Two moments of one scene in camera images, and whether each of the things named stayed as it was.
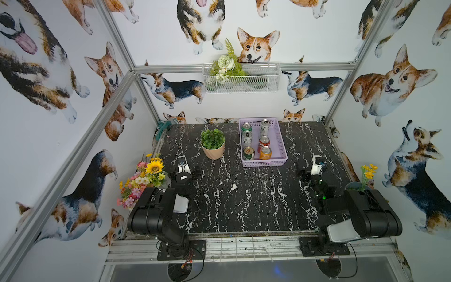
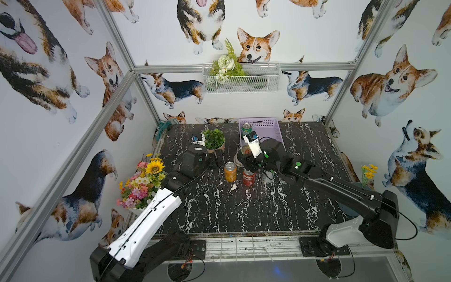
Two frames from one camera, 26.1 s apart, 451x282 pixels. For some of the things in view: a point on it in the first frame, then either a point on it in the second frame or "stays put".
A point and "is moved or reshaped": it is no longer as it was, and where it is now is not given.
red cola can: [263, 141] is moved or reshaped
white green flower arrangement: [227, 66] stays put
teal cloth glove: [161, 127] stays put
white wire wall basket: [261, 78] stays put
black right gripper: [310, 177] -> [256, 161]
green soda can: [246, 126] stays put
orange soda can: [265, 153] is moved or reshaped
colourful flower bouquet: [150, 174] stays put
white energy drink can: [246, 138] is moved or reshaped
